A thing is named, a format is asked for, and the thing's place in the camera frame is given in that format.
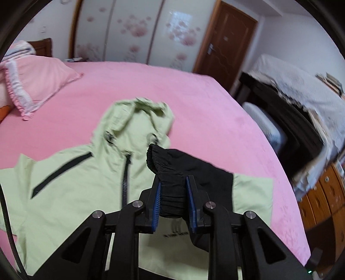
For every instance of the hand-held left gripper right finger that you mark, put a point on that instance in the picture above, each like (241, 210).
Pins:
(192, 207)

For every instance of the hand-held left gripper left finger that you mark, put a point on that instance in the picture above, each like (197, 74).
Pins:
(157, 204)

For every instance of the brown wooden door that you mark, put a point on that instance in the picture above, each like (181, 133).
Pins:
(229, 40)

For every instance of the stack of books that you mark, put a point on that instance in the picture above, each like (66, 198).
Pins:
(333, 82)

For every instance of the folded floral blanket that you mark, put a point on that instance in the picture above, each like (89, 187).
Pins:
(20, 49)

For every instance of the pink frilled pillow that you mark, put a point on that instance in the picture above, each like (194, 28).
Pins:
(45, 75)

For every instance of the floral sliding door wardrobe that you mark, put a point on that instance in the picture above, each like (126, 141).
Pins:
(134, 27)

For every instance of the bed with pink sheet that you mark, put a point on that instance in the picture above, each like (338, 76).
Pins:
(188, 107)

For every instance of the wooden headboard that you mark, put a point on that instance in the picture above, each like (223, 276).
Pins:
(43, 47)

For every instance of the cream draped cloth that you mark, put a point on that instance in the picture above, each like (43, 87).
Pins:
(310, 175)

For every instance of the cream pillow with orange print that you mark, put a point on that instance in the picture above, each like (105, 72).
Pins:
(4, 97)

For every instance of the white covered piano stool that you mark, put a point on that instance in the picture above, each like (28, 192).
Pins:
(265, 121)

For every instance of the wooden drawer cabinet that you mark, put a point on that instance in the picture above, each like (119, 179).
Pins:
(323, 188)

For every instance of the light green and black jacket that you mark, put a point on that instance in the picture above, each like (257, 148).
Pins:
(80, 193)

